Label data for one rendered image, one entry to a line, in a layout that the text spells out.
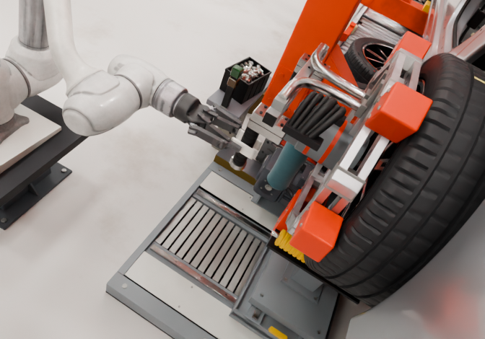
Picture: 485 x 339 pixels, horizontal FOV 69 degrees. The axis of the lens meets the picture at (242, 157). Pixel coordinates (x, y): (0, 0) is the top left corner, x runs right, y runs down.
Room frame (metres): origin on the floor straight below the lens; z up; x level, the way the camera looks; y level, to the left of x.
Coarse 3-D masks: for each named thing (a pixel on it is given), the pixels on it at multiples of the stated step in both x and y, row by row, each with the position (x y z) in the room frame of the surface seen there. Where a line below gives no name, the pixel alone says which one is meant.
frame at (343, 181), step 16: (400, 48) 0.92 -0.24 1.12; (400, 64) 0.82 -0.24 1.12; (416, 64) 0.86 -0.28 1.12; (416, 80) 0.78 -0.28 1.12; (352, 112) 1.03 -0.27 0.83; (368, 128) 0.63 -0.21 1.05; (352, 144) 0.60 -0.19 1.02; (384, 144) 0.61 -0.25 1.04; (352, 160) 0.57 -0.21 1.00; (368, 160) 0.58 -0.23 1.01; (320, 176) 0.91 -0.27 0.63; (336, 176) 0.55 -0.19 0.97; (352, 176) 0.55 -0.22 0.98; (304, 192) 0.81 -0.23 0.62; (320, 192) 0.54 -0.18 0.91; (336, 192) 0.54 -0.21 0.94; (352, 192) 0.53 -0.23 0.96; (304, 208) 0.57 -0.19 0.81; (336, 208) 0.53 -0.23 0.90; (288, 224) 0.62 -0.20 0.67
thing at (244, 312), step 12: (264, 252) 0.83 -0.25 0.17; (264, 264) 0.80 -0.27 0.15; (252, 276) 0.71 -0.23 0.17; (252, 288) 0.68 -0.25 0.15; (240, 300) 0.61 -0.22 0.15; (336, 300) 0.78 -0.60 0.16; (240, 312) 0.56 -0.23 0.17; (252, 312) 0.58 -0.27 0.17; (252, 324) 0.55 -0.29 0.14; (264, 324) 0.57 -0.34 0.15; (276, 324) 0.59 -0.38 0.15; (264, 336) 0.54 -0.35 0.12; (276, 336) 0.54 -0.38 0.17; (288, 336) 0.56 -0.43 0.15
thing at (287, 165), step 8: (288, 144) 0.92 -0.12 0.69; (288, 152) 0.90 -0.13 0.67; (296, 152) 0.90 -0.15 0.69; (280, 160) 0.91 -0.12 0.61; (288, 160) 0.90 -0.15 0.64; (296, 160) 0.90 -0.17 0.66; (304, 160) 0.91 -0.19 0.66; (272, 168) 0.94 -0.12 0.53; (280, 168) 0.90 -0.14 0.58; (288, 168) 0.90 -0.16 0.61; (296, 168) 0.90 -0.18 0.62; (272, 176) 0.91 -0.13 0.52; (280, 176) 0.90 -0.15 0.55; (288, 176) 0.90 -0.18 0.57; (272, 184) 0.90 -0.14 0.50; (280, 184) 0.90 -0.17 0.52; (288, 184) 0.91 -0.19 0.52; (288, 192) 0.91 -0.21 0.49
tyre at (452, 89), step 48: (432, 96) 0.68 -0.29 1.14; (480, 96) 0.71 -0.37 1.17; (432, 144) 0.58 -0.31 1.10; (480, 144) 0.61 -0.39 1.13; (384, 192) 0.52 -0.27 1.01; (432, 192) 0.52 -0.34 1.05; (480, 192) 0.54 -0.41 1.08; (336, 240) 0.49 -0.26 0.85; (384, 240) 0.47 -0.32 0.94; (432, 240) 0.48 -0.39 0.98; (384, 288) 0.45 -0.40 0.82
